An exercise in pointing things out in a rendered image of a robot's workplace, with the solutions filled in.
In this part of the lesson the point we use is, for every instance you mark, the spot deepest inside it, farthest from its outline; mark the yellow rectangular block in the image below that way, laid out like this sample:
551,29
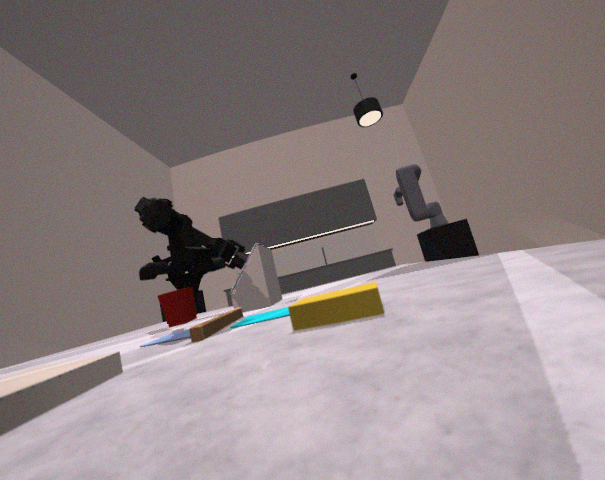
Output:
352,303

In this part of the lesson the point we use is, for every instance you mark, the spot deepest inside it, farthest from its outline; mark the red cup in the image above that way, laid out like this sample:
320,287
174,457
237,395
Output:
178,306

